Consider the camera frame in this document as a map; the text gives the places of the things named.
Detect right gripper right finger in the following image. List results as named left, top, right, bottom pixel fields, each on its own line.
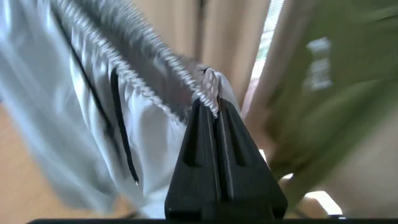
left=216, top=98, right=289, bottom=220

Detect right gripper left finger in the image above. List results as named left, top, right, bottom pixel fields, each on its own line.
left=164, top=98, right=220, bottom=220

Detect green long-sleeved shirt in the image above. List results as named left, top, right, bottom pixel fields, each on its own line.
left=248, top=0, right=398, bottom=206

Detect pale grey shorts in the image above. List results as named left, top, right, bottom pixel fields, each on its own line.
left=0, top=0, right=242, bottom=219

